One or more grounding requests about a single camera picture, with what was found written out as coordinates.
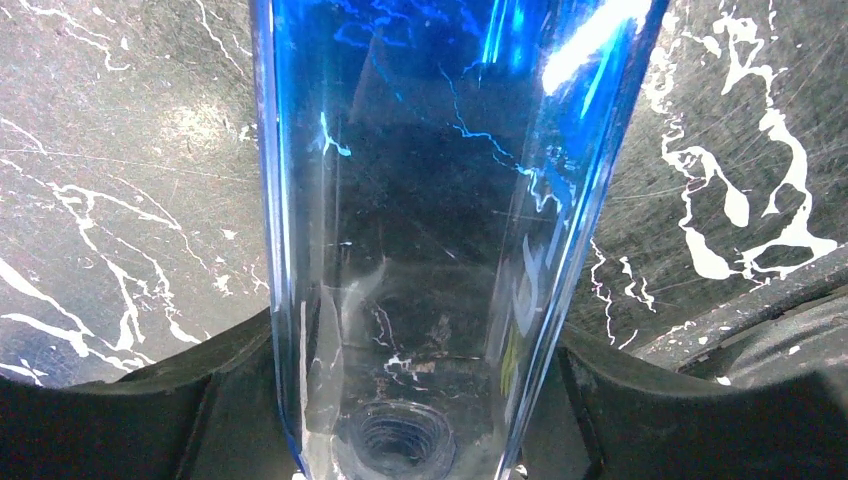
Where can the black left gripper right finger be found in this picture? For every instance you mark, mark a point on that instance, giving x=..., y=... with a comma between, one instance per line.
x=604, y=414

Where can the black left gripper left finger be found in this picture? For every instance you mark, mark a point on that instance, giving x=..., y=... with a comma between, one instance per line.
x=209, y=412

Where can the blue square glass bottle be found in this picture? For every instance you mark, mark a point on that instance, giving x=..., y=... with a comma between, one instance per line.
x=433, y=172

